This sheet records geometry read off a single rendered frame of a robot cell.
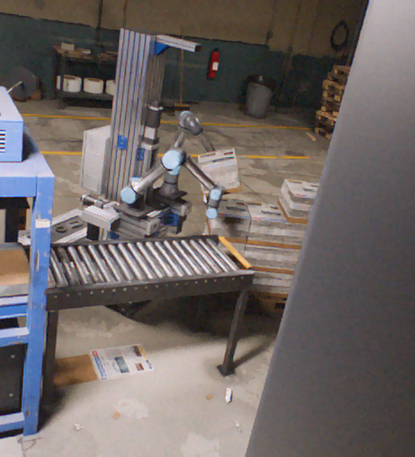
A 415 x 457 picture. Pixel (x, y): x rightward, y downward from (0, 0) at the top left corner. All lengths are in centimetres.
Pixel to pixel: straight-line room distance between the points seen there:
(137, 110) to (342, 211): 397
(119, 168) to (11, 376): 180
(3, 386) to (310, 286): 314
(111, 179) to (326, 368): 423
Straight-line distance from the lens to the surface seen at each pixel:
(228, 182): 410
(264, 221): 434
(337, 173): 16
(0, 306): 305
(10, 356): 317
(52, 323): 323
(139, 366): 391
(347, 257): 16
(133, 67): 410
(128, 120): 417
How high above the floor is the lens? 250
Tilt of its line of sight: 24 degrees down
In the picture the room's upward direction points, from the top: 11 degrees clockwise
